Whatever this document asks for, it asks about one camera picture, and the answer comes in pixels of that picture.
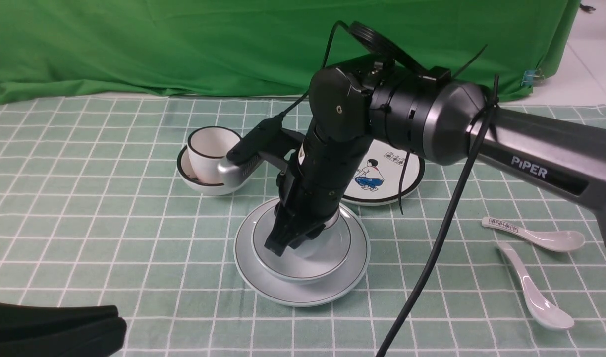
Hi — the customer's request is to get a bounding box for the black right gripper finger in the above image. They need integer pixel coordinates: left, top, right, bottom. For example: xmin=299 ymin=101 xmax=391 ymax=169
xmin=288 ymin=218 xmax=326 ymax=249
xmin=264 ymin=201 xmax=303 ymax=257

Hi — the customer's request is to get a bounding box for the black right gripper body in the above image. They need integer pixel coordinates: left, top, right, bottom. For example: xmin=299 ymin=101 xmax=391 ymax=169
xmin=279 ymin=121 xmax=373 ymax=222

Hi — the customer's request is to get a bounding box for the pale blue bowl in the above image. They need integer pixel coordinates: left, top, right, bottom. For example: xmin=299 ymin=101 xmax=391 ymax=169
xmin=252 ymin=200 xmax=352 ymax=284

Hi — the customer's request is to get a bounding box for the plain white ceramic spoon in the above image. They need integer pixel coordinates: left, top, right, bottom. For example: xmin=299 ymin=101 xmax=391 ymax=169
xmin=496 ymin=242 xmax=575 ymax=331

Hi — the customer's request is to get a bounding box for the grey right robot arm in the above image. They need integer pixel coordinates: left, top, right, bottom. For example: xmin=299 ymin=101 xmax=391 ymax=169
xmin=265 ymin=55 xmax=606 ymax=255

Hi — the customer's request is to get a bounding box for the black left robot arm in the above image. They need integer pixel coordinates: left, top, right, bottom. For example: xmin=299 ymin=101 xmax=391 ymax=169
xmin=0 ymin=216 xmax=333 ymax=357

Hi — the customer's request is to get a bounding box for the plain pale blue plate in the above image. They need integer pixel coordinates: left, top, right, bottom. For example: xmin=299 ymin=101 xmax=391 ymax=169
xmin=233 ymin=205 xmax=371 ymax=307

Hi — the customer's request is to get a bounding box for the illustrated plate black rim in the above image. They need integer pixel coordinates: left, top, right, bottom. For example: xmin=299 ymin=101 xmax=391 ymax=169
xmin=342 ymin=140 xmax=426 ymax=206

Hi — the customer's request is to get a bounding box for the white cup black rim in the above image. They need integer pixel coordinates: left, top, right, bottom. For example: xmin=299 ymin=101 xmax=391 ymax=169
xmin=187 ymin=126 xmax=241 ymax=184

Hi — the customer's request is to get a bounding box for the white bowl black rim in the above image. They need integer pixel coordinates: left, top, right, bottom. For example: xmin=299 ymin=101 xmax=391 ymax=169
xmin=176 ymin=145 xmax=249 ymax=196

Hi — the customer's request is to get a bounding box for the green checkered tablecloth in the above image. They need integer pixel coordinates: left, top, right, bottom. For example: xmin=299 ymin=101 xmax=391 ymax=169
xmin=0 ymin=96 xmax=606 ymax=357

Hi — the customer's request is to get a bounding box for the white spoon with print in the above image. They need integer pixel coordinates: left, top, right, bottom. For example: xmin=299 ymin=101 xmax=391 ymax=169
xmin=480 ymin=217 xmax=586 ymax=253

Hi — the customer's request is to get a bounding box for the blue binder clip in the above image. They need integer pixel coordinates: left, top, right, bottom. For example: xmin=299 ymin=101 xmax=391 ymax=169
xmin=520 ymin=69 xmax=538 ymax=88

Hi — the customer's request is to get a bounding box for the green backdrop cloth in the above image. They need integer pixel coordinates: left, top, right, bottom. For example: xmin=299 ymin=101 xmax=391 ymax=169
xmin=0 ymin=0 xmax=579 ymax=105

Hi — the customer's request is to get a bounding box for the black cable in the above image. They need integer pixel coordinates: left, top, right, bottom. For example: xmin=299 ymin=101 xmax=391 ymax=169
xmin=280 ymin=20 xmax=501 ymax=357

